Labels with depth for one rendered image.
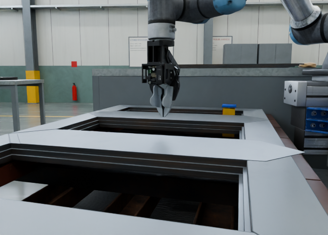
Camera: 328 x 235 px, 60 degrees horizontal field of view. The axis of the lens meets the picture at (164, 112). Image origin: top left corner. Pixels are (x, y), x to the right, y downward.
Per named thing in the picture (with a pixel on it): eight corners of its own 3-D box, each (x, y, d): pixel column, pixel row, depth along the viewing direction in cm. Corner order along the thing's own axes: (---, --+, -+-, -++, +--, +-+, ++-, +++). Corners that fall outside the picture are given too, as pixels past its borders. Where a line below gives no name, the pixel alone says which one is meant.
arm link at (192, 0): (222, 21, 80) (191, 17, 74) (196, 26, 89) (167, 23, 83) (223, -9, 79) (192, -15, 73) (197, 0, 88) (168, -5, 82)
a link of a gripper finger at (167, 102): (156, 119, 78) (156, 85, 77) (165, 116, 83) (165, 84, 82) (166, 120, 77) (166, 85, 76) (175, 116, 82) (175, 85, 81)
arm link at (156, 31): (155, 28, 83) (181, 26, 79) (155, 44, 83) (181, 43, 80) (142, 24, 76) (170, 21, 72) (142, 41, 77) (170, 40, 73)
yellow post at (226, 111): (221, 151, 125) (222, 108, 123) (222, 148, 130) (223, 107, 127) (233, 152, 124) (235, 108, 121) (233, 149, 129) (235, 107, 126)
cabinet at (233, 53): (223, 105, 914) (225, 43, 888) (221, 104, 962) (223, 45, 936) (255, 106, 908) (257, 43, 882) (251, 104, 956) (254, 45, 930)
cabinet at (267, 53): (256, 106, 908) (259, 43, 882) (253, 104, 956) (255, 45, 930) (288, 106, 902) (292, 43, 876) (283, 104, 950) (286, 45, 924)
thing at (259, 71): (92, 75, 161) (92, 68, 161) (131, 75, 219) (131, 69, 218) (352, 76, 128) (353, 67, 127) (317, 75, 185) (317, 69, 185)
